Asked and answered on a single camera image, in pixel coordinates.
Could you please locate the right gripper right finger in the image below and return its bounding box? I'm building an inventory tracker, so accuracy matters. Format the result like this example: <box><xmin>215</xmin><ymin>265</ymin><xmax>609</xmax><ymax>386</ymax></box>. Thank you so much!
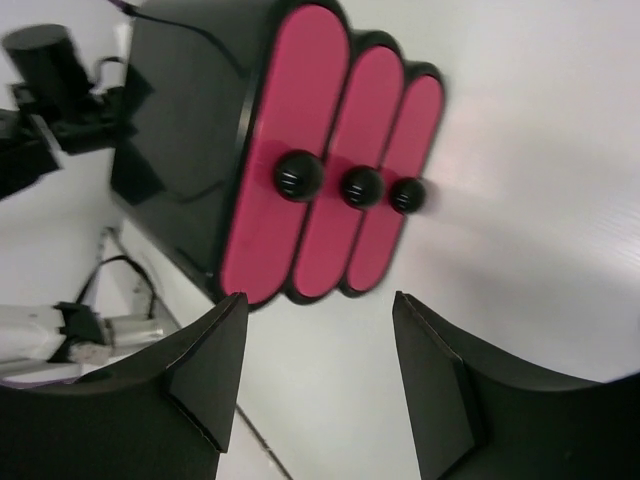
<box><xmin>392</xmin><ymin>292</ymin><xmax>639</xmax><ymax>479</ymax></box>

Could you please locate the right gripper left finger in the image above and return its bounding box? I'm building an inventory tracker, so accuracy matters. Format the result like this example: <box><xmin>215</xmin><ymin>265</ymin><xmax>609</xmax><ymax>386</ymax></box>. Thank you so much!
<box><xmin>1</xmin><ymin>293</ymin><xmax>248</xmax><ymax>479</ymax></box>

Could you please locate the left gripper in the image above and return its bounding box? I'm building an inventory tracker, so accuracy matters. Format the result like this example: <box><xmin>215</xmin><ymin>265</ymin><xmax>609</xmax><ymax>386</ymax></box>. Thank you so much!
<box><xmin>49</xmin><ymin>63</ymin><xmax>165</xmax><ymax>206</ymax></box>

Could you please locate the black drawer cabinet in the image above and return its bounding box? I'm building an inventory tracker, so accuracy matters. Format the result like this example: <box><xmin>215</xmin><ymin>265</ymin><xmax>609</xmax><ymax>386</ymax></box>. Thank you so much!
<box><xmin>112</xmin><ymin>1</ymin><xmax>445</xmax><ymax>308</ymax></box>

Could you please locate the pink top drawer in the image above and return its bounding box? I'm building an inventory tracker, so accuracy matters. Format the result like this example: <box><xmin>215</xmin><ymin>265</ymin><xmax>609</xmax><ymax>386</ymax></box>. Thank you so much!
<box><xmin>220</xmin><ymin>2</ymin><xmax>350</xmax><ymax>306</ymax></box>

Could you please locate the pink drawer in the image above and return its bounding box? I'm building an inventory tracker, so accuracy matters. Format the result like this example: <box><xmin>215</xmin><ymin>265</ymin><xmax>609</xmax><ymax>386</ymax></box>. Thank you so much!
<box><xmin>340</xmin><ymin>71</ymin><xmax>445</xmax><ymax>297</ymax></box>
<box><xmin>292</xmin><ymin>44</ymin><xmax>404</xmax><ymax>303</ymax></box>
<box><xmin>220</xmin><ymin>2</ymin><xmax>350</xmax><ymax>306</ymax></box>

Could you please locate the pink bottom drawer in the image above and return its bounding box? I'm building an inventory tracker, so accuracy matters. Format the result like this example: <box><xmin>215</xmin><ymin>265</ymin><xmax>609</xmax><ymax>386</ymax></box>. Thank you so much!
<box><xmin>340</xmin><ymin>71</ymin><xmax>445</xmax><ymax>297</ymax></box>

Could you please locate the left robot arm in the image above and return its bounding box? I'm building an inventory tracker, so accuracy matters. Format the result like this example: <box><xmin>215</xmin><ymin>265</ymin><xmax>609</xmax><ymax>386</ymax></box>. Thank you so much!
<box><xmin>1</xmin><ymin>24</ymin><xmax>152</xmax><ymax>198</ymax></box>

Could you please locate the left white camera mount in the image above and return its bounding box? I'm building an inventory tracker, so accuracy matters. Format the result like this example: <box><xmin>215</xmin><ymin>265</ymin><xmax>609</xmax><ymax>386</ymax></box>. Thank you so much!
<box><xmin>91</xmin><ymin>21</ymin><xmax>132</xmax><ymax>93</ymax></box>

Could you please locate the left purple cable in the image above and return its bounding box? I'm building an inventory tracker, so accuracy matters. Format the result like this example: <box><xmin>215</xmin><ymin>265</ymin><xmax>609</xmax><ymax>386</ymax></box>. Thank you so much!
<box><xmin>107</xmin><ymin>0</ymin><xmax>146</xmax><ymax>19</ymax></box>

